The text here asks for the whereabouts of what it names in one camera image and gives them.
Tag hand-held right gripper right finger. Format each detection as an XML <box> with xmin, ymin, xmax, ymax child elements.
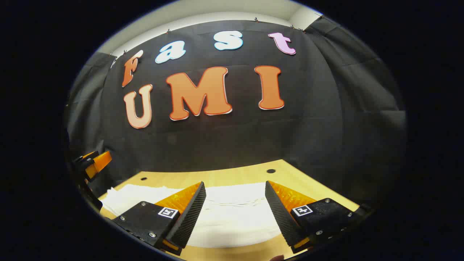
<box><xmin>265</xmin><ymin>180</ymin><xmax>374</xmax><ymax>254</ymax></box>

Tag white jeans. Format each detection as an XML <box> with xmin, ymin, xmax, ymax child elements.
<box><xmin>100</xmin><ymin>181</ymin><xmax>290</xmax><ymax>249</ymax></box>

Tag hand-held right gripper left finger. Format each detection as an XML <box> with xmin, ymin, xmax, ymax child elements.
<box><xmin>111</xmin><ymin>181</ymin><xmax>207</xmax><ymax>256</ymax></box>

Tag black backdrop cloth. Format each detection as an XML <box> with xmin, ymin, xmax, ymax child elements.
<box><xmin>65</xmin><ymin>16</ymin><xmax>408</xmax><ymax>211</ymax></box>

